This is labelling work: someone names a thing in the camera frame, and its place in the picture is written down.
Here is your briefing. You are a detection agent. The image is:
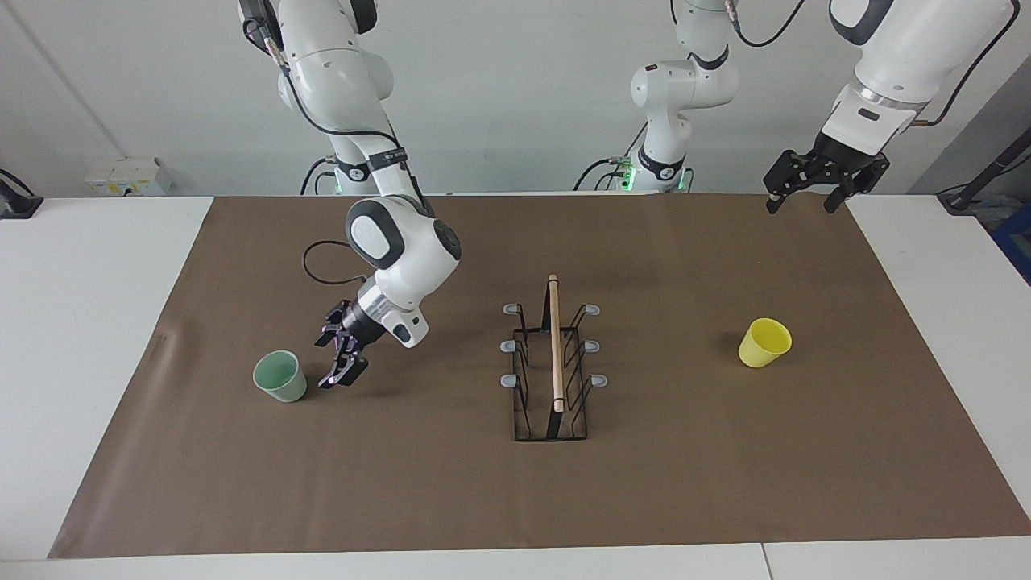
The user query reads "black wire cup rack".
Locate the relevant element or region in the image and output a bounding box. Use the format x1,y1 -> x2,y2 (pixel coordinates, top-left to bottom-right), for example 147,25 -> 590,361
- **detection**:
501,274 -> 609,442

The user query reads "yellow plastic cup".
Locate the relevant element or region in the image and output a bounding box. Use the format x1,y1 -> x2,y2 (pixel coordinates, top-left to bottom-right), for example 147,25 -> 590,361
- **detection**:
738,317 -> 793,369

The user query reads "black stand pole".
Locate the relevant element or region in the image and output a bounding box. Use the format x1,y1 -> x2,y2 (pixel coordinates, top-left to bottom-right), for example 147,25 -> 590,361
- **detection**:
938,129 -> 1031,214

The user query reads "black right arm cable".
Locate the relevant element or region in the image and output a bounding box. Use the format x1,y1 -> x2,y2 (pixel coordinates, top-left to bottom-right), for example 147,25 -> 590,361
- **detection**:
242,16 -> 436,288

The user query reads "black base cable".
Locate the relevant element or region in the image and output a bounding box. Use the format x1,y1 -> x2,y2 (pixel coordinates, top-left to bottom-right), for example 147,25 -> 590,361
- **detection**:
302,157 -> 334,196
573,157 -> 637,192

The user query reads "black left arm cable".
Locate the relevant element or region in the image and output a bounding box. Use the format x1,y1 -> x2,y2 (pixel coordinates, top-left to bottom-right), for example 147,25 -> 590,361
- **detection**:
721,0 -> 1024,130

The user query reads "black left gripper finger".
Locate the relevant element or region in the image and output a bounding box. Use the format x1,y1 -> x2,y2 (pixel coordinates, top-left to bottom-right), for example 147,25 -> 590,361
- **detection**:
764,151 -> 816,214
823,159 -> 891,214

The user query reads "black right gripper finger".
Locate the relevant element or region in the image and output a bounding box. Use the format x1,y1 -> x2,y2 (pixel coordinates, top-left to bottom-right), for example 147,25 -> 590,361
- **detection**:
318,334 -> 370,390
316,300 -> 351,347

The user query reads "blue crate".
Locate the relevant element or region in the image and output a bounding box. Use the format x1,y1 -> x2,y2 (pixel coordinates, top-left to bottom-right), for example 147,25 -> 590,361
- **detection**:
992,205 -> 1031,283

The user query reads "black table clamp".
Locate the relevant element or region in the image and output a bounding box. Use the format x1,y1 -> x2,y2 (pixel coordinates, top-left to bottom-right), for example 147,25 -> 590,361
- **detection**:
0,169 -> 43,218

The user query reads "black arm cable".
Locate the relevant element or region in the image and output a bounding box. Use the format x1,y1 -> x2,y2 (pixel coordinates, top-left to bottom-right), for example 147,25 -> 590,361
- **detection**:
242,16 -> 436,288
721,0 -> 1024,130

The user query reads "brown table mat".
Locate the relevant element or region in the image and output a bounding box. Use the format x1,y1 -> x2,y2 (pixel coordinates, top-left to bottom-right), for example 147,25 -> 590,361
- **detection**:
48,193 -> 1031,558

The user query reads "light green plastic cup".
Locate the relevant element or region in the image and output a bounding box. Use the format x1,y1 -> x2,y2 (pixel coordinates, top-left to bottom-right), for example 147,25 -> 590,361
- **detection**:
253,350 -> 308,404

